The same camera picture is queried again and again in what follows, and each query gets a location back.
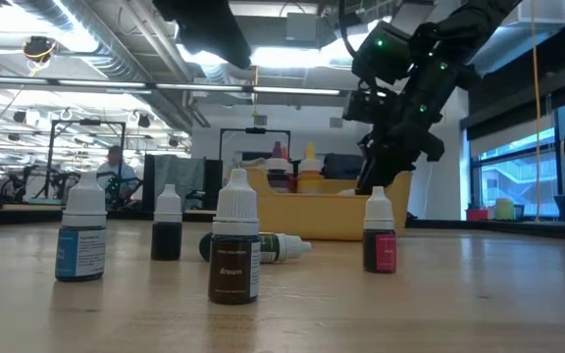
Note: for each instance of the small blue-label dropper bottle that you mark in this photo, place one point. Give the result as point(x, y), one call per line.
point(81, 245)

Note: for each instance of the black-framed whiteboard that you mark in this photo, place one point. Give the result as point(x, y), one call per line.
point(255, 142)

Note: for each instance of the black equipment case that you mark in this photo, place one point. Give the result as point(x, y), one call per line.
point(342, 166)

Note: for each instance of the small green dropper bottle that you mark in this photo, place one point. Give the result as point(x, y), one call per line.
point(282, 247)

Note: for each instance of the person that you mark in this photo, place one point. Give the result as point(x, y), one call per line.
point(116, 169)

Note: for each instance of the red tub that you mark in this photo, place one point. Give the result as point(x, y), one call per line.
point(477, 215)

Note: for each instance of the green container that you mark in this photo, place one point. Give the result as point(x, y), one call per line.
point(505, 209)

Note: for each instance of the grey cloth cover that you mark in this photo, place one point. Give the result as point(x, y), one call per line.
point(179, 179)

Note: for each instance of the black metal frame stand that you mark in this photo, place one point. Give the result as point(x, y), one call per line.
point(86, 122)

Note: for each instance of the yellow plastic bin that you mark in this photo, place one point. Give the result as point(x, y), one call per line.
point(326, 216)

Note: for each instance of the large violet food coloring bottle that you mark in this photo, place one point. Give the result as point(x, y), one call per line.
point(277, 169)

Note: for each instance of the small brown dropper bottle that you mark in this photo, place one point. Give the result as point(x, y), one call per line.
point(233, 265)

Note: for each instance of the small black dropper bottle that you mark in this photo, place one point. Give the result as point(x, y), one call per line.
point(167, 240)

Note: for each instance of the large yellow food coloring bottle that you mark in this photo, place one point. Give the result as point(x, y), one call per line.
point(311, 176)

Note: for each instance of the small pink-label dropper bottle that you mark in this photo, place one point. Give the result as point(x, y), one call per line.
point(379, 250)

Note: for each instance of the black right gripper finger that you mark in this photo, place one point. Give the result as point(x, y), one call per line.
point(368, 171)
point(393, 171)

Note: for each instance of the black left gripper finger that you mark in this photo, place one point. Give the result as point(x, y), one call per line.
point(223, 46)

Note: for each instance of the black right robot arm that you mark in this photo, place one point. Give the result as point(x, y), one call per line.
point(464, 29)

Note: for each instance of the black aluminium table frame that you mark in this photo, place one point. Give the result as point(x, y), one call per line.
point(459, 225)

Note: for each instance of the long ceiling light strip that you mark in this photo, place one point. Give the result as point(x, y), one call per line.
point(204, 87)

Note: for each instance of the grey ceiling box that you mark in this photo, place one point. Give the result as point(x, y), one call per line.
point(302, 27)

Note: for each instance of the black ceiling-hung device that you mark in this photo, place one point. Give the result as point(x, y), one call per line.
point(38, 49)

